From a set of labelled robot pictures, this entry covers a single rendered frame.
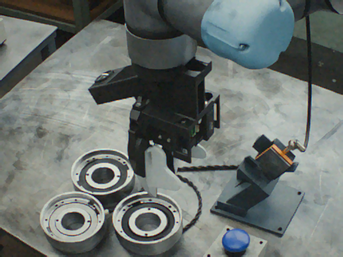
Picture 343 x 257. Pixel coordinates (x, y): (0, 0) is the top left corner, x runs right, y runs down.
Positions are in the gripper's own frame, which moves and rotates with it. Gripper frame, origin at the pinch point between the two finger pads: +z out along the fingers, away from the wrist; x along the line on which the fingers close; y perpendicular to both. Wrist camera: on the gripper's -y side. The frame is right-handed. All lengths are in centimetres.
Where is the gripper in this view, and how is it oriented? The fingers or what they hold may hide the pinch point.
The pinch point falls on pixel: (158, 175)
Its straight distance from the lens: 82.4
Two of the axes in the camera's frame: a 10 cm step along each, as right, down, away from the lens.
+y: 8.5, 3.2, -4.2
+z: 0.5, 7.5, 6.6
